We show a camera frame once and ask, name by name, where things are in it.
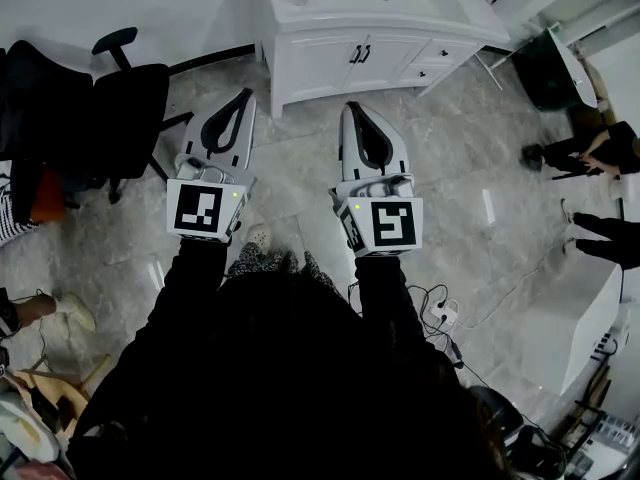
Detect person's patterned trouser legs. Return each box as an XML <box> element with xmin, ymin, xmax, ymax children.
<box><xmin>227</xmin><ymin>240</ymin><xmax>344</xmax><ymax>297</ymax></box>

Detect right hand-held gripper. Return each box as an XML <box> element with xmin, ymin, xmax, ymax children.
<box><xmin>328</xmin><ymin>100</ymin><xmax>425</xmax><ymax>259</ymax></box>

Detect black and white striped cloth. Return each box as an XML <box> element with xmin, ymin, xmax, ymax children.
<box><xmin>0</xmin><ymin>175</ymin><xmax>40</xmax><ymax>248</ymax></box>

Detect black office chair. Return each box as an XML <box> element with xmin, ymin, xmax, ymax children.
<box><xmin>0</xmin><ymin>26</ymin><xmax>195</xmax><ymax>222</ymax></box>

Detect white power strip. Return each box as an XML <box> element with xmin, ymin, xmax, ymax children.
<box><xmin>422</xmin><ymin>299</ymin><xmax>460</xmax><ymax>327</ymax></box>

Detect black cable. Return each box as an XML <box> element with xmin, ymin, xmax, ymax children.
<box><xmin>347</xmin><ymin>280</ymin><xmax>494</xmax><ymax>389</ymax></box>

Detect person's right forearm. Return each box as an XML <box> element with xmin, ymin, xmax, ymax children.
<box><xmin>352</xmin><ymin>253</ymin><xmax>426</xmax><ymax>349</ymax></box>

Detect person's left forearm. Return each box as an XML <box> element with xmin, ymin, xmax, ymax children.
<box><xmin>149</xmin><ymin>236</ymin><xmax>232</xmax><ymax>349</ymax></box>

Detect white box cabinet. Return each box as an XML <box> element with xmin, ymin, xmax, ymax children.
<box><xmin>521</xmin><ymin>262</ymin><xmax>625</xmax><ymax>396</ymax></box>

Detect white metal stand legs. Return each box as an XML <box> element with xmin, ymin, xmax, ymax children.
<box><xmin>416</xmin><ymin>49</ymin><xmax>516</xmax><ymax>100</ymax></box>

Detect orange bag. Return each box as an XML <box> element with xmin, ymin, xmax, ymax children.
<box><xmin>28</xmin><ymin>166</ymin><xmax>67</xmax><ymax>223</ymax></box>

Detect wooden stool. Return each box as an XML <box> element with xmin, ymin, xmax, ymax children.
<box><xmin>12</xmin><ymin>352</ymin><xmax>113</xmax><ymax>437</ymax></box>

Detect person's black top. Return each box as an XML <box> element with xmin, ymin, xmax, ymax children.
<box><xmin>67</xmin><ymin>267</ymin><xmax>501</xmax><ymax>480</ymax></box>

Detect white vanity cabinet with sink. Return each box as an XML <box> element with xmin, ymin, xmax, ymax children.
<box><xmin>253</xmin><ymin>0</ymin><xmax>512</xmax><ymax>120</ymax></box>

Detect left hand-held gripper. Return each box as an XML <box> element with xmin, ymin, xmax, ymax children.
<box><xmin>166</xmin><ymin>87</ymin><xmax>259</xmax><ymax>245</ymax></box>

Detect black swivel chair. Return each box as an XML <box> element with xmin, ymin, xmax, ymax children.
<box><xmin>468</xmin><ymin>385</ymin><xmax>569</xmax><ymax>480</ymax></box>

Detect person's pale slipper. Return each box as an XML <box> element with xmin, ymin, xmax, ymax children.
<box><xmin>246</xmin><ymin>222</ymin><xmax>274</xmax><ymax>250</ymax></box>

